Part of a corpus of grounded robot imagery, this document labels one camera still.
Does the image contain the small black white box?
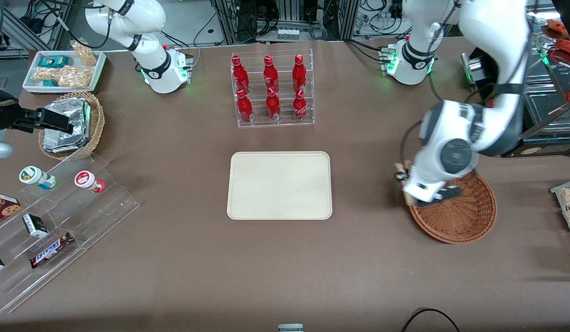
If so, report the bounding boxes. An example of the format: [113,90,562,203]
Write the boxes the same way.
[22,213,49,238]

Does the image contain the clear acrylic stepped display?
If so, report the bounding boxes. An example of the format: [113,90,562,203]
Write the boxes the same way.
[0,152,140,314]

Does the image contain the red cookie box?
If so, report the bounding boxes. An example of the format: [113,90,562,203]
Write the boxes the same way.
[0,192,22,229]

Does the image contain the white rectangular snack tray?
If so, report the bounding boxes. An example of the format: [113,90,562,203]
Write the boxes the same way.
[22,50,107,95]

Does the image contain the steel food pan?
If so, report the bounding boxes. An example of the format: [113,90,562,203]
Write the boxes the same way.
[530,44,562,86]

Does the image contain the beige plastic tray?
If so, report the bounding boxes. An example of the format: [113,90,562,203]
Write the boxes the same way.
[226,151,333,220]

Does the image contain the clear acrylic bottle rack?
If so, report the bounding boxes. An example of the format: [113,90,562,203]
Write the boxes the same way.
[231,48,315,129]

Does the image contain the clear bag of peanut snacks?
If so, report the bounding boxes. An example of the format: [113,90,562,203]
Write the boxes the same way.
[58,65,93,89]
[71,39,99,66]
[34,67,59,83]

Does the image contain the orange fried food piece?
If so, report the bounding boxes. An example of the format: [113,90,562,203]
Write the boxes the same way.
[549,39,570,66]
[543,18,568,38]

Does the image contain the Snickers chocolate bar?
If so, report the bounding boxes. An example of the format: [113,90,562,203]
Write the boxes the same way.
[29,232,75,269]

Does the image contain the green lid yoghurt cup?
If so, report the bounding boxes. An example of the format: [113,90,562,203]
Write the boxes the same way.
[19,166,57,190]

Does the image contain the brown round wicker basket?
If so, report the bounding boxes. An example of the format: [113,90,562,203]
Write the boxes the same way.
[409,171,498,244]

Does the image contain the light tan wicker basket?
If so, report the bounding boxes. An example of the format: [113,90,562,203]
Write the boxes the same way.
[38,91,106,161]

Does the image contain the red aluminium cola bottle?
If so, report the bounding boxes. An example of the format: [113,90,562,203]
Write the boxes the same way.
[266,87,282,121]
[292,54,308,93]
[263,55,280,93]
[232,55,250,94]
[237,89,254,123]
[293,89,308,121]

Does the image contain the black food warmer case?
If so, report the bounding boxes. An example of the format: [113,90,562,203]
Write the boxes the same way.
[461,18,570,158]

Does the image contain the triangular sandwich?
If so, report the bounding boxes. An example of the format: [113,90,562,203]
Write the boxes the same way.
[394,160,416,207]

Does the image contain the red lid yoghurt cup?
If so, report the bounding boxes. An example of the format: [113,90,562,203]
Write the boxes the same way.
[74,171,107,193]

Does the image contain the aluminium equipment rack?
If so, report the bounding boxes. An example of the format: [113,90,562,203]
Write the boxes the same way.
[210,0,359,43]

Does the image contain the teal snack box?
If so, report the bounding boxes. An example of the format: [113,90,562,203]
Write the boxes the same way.
[40,55,70,68]

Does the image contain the foil wrapped food package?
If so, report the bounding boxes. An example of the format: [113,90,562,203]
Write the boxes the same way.
[44,98,91,139]
[43,131,88,154]

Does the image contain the black looped cable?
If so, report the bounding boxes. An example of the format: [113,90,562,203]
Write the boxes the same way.
[402,308,461,332]

